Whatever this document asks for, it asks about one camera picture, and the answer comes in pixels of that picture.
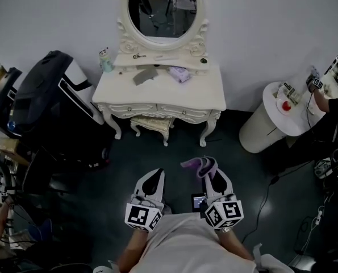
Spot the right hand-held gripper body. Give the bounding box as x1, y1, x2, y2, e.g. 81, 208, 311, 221
203, 191, 245, 231

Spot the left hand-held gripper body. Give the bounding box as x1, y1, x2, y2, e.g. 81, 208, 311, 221
124, 188, 166, 233

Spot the purple cloth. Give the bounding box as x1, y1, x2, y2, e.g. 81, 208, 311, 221
180, 156, 219, 179

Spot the white oval vanity mirror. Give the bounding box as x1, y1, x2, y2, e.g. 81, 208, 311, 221
116, 0, 210, 57

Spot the person's right forearm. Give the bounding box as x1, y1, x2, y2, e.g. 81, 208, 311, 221
217, 228, 257, 267

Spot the person's left forearm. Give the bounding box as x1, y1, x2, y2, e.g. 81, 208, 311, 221
116, 227, 153, 273

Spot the white carved vanity table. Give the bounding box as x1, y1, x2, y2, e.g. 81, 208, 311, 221
91, 52, 227, 148

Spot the grey folded cloth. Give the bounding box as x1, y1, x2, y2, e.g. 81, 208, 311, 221
132, 67, 158, 86

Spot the small black screen device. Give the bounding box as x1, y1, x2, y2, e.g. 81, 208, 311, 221
191, 192, 208, 219

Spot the person's grey shirt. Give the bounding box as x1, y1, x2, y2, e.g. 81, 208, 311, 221
134, 211, 258, 273

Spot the white cushioned stool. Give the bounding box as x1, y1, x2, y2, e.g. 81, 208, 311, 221
130, 115, 176, 147

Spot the white round side table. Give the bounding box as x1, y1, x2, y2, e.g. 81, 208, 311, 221
239, 81, 327, 154

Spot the white power strip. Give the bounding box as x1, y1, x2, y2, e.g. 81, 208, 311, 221
310, 205, 326, 228

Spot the blue bag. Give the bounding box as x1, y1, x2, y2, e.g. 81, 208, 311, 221
28, 218, 55, 242

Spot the purple tissue pack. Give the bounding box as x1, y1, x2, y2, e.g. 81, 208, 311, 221
166, 65, 192, 84

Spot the black office chair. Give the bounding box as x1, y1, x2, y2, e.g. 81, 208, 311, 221
0, 146, 70, 196

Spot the black white patterned box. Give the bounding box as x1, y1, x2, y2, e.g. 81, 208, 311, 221
281, 81, 304, 104

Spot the large black white machine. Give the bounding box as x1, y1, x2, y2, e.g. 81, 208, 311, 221
12, 49, 113, 171

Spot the mint green bottle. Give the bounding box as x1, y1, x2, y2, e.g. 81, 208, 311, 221
98, 47, 115, 73

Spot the cardboard box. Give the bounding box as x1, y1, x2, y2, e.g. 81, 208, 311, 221
0, 137, 21, 154

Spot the black floor cable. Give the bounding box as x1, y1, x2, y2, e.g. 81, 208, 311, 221
240, 174, 281, 245

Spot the white fabric strap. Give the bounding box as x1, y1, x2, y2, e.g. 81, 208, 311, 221
252, 242, 295, 273

